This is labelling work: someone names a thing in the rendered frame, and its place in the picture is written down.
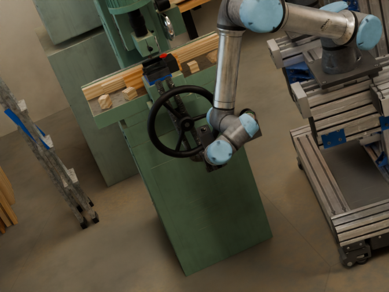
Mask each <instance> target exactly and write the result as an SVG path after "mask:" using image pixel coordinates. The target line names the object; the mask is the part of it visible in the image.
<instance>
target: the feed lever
mask: <svg viewBox="0 0 389 292"><path fill-rule="evenodd" d="M155 4H156V6H157V9H158V10H159V11H160V12H161V11H163V10H166V9H168V8H170V7H171V5H170V1H169V0H155Z"/></svg>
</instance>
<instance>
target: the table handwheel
mask: <svg viewBox="0 0 389 292"><path fill-rule="evenodd" d="M181 93H196V94H199V95H201V96H203V97H205V98H206V99H207V100H208V101H209V102H210V103H211V105H212V104H213V97H214V95H213V94H212V93H211V92H209V91H208V90H207V89H205V88H203V87H200V86H195V85H182V86H177V87H174V88H172V89H170V90H168V91H166V92H165V93H163V94H162V95H161V96H160V97H159V98H158V99H157V100H156V101H155V103H154V104H153V105H152V108H151V110H150V111H149V115H148V120H147V130H148V135H149V138H150V140H151V142H152V144H153V145H154V146H155V147H156V148H157V149H158V150H159V151H160V152H162V153H163V154H165V155H168V156H171V157H174V158H188V157H191V156H195V155H196V154H198V153H199V152H200V151H202V150H204V147H203V145H202V144H200V145H199V146H197V147H196V148H193V149H189V150H186V151H180V147H181V143H182V139H183V137H184V134H185V132H188V131H190V130H192V129H193V127H194V125H195V121H198V120H201V119H203V118H206V117H207V113H205V114H202V115H198V116H195V117H191V116H190V115H189V114H187V113H184V112H181V111H180V110H179V107H177V108H174V109H173V108H172V107H171V106H170V105H169V104H168V103H167V102H166V101H167V100H168V99H170V98H172V97H173V96H176V95H178V94H181ZM162 105H163V106H164V107H166V108H167V109H168V110H169V111H170V112H171V113H172V114H173V115H174V116H176V117H177V125H178V127H179V128H180V130H181V131H180V134H179V138H178V142H177V145H176V148H175V150H173V149H170V148H168V147H166V146H165V145H163V144H162V143H161V142H160V140H159V139H158V137H157V135H156V132H155V119H156V115H157V113H158V111H159V109H160V107H161V106H162ZM212 135H213V136H214V139H215V140H216V138H217V137H218V135H219V131H217V130H215V129H213V130H212Z"/></svg>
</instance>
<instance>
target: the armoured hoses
mask: <svg viewBox="0 0 389 292"><path fill-rule="evenodd" d="M164 79H165V81H166V83H167V85H168V87H169V88H170V89H172V88H174V87H175V85H174V83H173V80H172V79H171V76H167V77H165V78H164ZM155 85H156V88H157V89H158V91H159V94H160V95H162V94H163V93H165V90H164V87H163V84H162V82H161V80H157V81H156V82H155ZM173 97H174V100H175V101H176V104H177V106H178V107H179V110H180V111H181V112H184V113H187V114H188V112H187V110H186V108H185V106H184V103H183V102H182V100H181V97H180V95H176V96H173ZM166 102H167V103H168V104H169V105H170V106H171V107H172V105H171V103H170V100H169V99H168V100H167V101H166ZM172 108H173V107H172ZM167 111H168V113H169V115H170V118H171V120H172V122H173V124H174V126H175V129H176V131H177V133H178V135H179V134H180V131H181V130H180V128H179V127H178V125H177V117H176V116H174V115H173V114H172V113H171V112H170V111H169V110H168V109H167ZM190 132H191V134H192V136H193V138H194V140H195V142H196V145H197V146H199V145H200V144H201V141H200V139H199V137H198V135H197V131H196V128H195V126H194V127H193V129H192V130H190ZM182 144H183V146H184V147H185V150H189V149H191V147H190V144H189V143H188V140H187V138H186V136H185V134H184V137H183V139H182ZM189 159H191V160H192V161H194V162H203V158H201V157H200V158H198V157H197V156H191V157H189Z"/></svg>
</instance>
